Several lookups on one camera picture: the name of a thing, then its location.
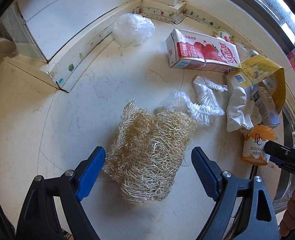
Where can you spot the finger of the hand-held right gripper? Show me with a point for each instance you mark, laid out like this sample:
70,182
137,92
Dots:
282,152

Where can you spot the white orange paper cake cup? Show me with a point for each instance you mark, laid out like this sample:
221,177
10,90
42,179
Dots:
255,147

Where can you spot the strawberry milk carton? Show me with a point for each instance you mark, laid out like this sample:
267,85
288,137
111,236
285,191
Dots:
200,52

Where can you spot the clear plastic bottle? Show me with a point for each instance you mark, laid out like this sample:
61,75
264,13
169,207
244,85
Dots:
250,54

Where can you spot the beige loofah sponge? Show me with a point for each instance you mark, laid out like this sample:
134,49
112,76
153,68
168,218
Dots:
147,155

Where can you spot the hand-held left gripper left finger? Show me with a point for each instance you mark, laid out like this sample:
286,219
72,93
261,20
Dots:
91,173

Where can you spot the crumpled clear plastic wrap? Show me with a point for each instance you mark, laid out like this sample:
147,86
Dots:
175,102

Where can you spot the yellow packaging box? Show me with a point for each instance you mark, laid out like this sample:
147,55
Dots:
262,67

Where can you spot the clear plastic wrap piece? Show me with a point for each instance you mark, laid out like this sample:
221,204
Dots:
205,105

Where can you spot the crumpled white paper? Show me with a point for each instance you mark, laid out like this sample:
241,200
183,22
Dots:
237,110

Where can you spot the crumpled clear plastic bag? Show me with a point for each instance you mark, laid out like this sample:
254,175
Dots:
133,30

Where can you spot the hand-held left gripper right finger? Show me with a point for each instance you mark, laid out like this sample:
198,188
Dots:
205,170

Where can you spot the person's right hand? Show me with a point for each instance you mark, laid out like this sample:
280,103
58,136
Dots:
291,210

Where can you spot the small fruit print package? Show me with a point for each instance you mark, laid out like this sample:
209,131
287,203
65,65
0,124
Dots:
225,36

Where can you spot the window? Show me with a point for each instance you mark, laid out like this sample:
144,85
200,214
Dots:
270,0

